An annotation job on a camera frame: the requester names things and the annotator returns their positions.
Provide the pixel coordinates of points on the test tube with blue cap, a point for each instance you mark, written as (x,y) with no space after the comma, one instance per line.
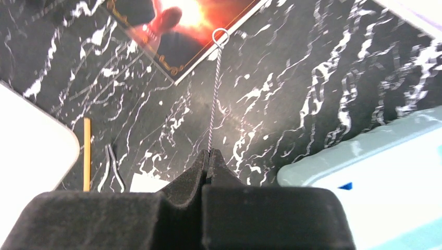
(347,186)

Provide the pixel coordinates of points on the tan rubber tube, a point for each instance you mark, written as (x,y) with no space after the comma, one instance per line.
(87,154)

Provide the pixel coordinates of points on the test tube brush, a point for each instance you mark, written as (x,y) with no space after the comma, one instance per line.
(215,93)

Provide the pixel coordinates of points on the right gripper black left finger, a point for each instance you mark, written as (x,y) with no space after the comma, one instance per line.
(167,219)

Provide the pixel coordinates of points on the white plastic bin lid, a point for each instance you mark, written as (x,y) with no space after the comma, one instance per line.
(37,151)

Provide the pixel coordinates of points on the small white plastic bag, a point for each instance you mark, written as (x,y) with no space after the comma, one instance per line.
(142,183)

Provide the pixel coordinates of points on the Three Days To See book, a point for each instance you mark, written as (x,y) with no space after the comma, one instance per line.
(178,35)

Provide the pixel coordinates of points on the teal plastic bin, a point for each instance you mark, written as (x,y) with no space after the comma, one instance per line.
(395,169)

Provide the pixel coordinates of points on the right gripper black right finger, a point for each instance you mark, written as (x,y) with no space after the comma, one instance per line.
(237,216)

